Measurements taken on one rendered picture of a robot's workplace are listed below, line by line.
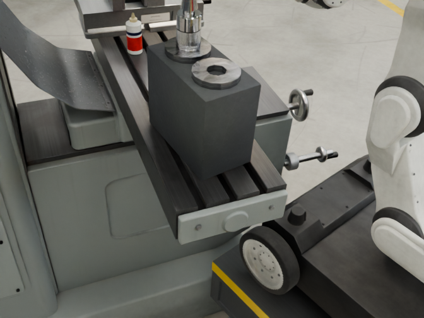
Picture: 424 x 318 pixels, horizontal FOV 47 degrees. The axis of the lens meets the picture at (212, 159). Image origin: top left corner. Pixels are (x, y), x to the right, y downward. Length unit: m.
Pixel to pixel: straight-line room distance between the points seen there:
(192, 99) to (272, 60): 2.50
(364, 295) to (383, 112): 0.48
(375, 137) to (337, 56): 2.37
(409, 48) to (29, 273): 1.17
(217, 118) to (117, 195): 0.68
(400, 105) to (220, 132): 0.42
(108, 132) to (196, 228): 0.50
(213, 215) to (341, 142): 1.87
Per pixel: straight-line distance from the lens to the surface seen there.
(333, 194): 1.52
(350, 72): 3.37
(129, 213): 1.54
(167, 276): 1.74
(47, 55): 1.39
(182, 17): 0.91
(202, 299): 1.77
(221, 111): 0.86
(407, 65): 1.14
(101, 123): 1.29
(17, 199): 1.34
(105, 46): 1.38
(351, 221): 1.49
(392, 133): 1.16
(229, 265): 1.52
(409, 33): 1.12
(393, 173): 1.27
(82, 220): 1.50
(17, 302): 1.64
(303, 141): 2.66
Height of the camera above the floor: 1.62
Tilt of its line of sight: 41 degrees down
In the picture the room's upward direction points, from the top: 4 degrees clockwise
